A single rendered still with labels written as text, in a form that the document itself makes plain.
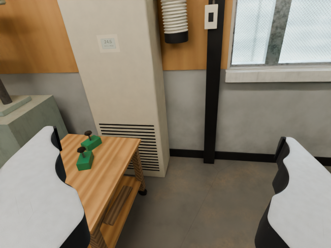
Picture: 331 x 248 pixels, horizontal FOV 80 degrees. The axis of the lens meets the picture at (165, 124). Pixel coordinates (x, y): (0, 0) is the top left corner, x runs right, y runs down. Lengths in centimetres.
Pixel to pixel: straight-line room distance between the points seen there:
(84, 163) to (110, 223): 41
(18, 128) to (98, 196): 87
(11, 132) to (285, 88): 193
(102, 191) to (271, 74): 128
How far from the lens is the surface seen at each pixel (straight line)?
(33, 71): 213
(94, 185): 113
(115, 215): 140
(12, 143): 176
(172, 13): 131
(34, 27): 197
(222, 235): 151
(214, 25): 139
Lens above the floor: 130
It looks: 31 degrees down
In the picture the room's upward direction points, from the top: 5 degrees counter-clockwise
